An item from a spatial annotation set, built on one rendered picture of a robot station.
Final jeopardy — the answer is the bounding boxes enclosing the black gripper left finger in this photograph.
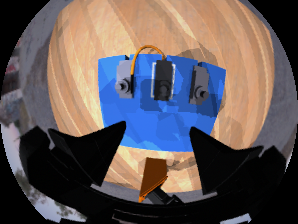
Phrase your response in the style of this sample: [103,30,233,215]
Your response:
[48,121,126,186]

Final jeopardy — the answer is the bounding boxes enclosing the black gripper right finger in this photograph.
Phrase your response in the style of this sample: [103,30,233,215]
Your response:
[189,127,263,196]

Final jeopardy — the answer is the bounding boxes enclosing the blue rectangular plate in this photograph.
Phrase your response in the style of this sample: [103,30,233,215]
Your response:
[97,53,226,152]

